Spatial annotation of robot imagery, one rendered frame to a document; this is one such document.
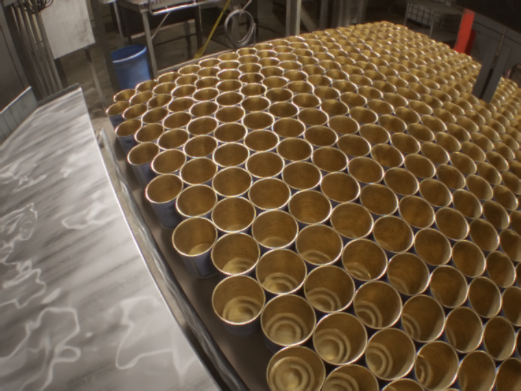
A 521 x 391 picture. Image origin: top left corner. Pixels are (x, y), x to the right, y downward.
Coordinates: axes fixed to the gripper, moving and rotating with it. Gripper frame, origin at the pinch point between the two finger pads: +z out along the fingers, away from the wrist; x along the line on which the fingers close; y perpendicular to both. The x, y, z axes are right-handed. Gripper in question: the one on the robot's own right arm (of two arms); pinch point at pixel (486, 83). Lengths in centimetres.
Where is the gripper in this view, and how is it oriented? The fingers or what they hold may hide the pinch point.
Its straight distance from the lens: 40.8
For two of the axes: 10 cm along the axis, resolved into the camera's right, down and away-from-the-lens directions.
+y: -7.0, 5.6, -4.5
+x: 7.2, 5.2, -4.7
